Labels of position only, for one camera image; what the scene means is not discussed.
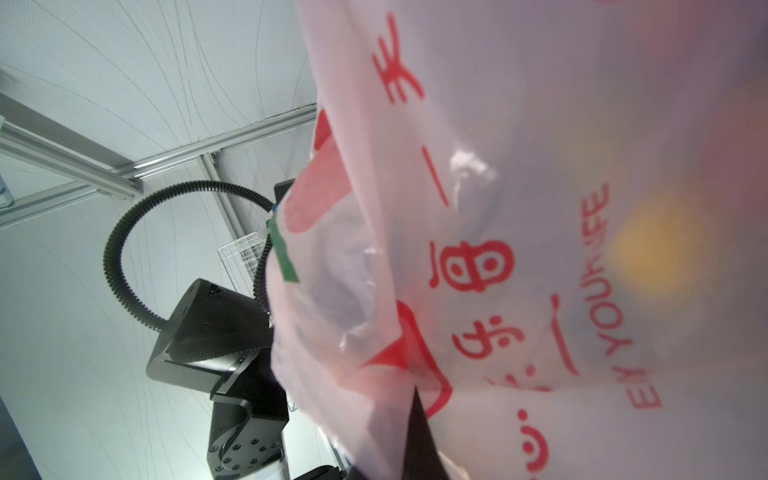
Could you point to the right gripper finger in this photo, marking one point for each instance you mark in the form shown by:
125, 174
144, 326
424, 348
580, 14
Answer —
421, 459

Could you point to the white wire basket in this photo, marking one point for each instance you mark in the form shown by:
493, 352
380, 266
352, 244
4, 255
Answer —
240, 259

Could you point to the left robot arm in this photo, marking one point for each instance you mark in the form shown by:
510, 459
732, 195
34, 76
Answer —
217, 341

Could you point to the pink printed plastic bag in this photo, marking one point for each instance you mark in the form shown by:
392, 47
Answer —
547, 217

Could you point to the aluminium cross rail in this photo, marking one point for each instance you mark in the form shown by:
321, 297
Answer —
33, 149

